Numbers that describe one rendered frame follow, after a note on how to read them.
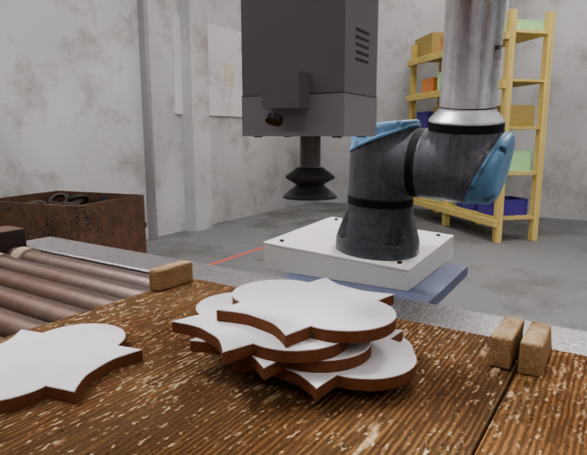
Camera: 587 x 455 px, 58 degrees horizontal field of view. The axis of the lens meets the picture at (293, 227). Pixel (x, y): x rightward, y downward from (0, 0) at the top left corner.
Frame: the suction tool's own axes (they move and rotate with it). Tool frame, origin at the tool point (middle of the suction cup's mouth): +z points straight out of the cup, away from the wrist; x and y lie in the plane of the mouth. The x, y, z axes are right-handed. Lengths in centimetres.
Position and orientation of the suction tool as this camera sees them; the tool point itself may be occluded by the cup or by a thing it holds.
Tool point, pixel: (310, 197)
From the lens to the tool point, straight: 41.6
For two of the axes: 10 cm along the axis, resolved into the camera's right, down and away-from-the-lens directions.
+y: 8.8, 0.8, -4.8
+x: 4.8, -1.5, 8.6
